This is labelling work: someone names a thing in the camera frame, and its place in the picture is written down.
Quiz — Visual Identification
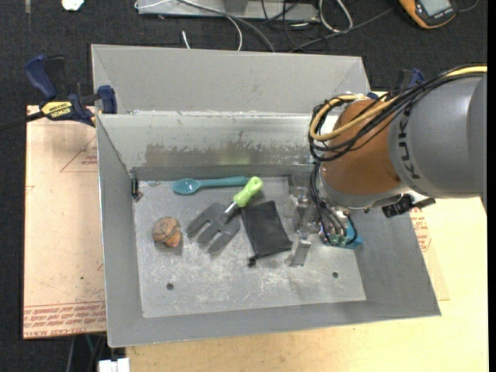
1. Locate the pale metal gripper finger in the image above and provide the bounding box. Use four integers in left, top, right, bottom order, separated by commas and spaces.
287, 174, 312, 219
287, 236, 313, 268

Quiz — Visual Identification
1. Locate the black cloth pouch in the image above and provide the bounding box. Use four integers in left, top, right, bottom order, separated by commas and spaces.
239, 200, 294, 268

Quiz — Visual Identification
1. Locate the grey metal bin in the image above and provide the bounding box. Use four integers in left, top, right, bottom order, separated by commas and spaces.
91, 43, 442, 348

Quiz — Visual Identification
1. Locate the teal plastic spoon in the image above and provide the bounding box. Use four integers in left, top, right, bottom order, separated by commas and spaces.
171, 175, 250, 196

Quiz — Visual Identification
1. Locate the brown cardboard board, red print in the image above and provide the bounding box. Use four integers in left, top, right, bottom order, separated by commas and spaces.
22, 105, 451, 340

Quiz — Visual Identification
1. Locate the grey garden fork, green handle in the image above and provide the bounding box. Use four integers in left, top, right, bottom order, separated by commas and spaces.
185, 175, 264, 255

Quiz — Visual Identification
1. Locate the black cylinder on white bracket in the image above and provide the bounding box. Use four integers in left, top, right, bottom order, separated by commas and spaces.
381, 193, 437, 219

